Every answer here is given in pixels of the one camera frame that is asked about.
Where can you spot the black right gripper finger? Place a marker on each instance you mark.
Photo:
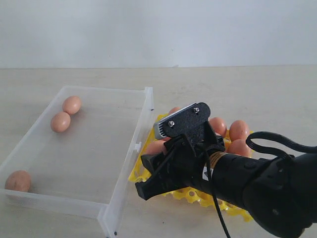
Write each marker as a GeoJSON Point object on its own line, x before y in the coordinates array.
{"type": "Point", "coordinates": [157, 184]}

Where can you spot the clear plastic tray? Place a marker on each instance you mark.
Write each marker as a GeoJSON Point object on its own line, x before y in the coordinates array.
{"type": "Point", "coordinates": [79, 177]}

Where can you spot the brown egg front bin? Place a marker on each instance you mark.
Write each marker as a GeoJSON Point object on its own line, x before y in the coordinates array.
{"type": "Point", "coordinates": [156, 147]}

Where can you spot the yellow plastic egg tray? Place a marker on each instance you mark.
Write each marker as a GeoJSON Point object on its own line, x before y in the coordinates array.
{"type": "Point", "coordinates": [139, 173]}

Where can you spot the brown egg second row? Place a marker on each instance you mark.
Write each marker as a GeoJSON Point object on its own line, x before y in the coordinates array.
{"type": "Point", "coordinates": [239, 130]}
{"type": "Point", "coordinates": [60, 122]}
{"type": "Point", "coordinates": [239, 147]}

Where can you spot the brown egg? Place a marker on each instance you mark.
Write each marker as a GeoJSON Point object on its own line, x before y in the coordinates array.
{"type": "Point", "coordinates": [72, 105]}
{"type": "Point", "coordinates": [165, 139]}
{"type": "Point", "coordinates": [218, 125]}
{"type": "Point", "coordinates": [18, 181]}

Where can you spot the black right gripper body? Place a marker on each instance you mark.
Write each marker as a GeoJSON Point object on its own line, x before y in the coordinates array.
{"type": "Point", "coordinates": [203, 167]}

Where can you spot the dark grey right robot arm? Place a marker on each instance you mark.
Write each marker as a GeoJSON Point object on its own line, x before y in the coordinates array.
{"type": "Point", "coordinates": [280, 193]}

